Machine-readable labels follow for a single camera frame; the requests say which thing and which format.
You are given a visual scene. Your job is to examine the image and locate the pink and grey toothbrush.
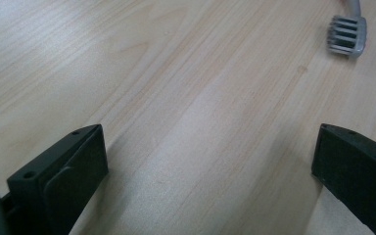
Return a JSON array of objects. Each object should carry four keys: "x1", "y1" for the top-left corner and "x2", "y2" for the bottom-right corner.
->
[{"x1": 326, "y1": 0, "x2": 368, "y2": 60}]

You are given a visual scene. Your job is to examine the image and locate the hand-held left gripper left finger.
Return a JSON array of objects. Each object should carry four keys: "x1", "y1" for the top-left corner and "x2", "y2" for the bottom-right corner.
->
[{"x1": 6, "y1": 123, "x2": 110, "y2": 235}]

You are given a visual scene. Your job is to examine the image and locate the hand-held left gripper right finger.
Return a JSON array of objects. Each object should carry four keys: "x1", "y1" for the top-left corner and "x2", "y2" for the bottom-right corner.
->
[{"x1": 310, "y1": 122, "x2": 376, "y2": 235}]

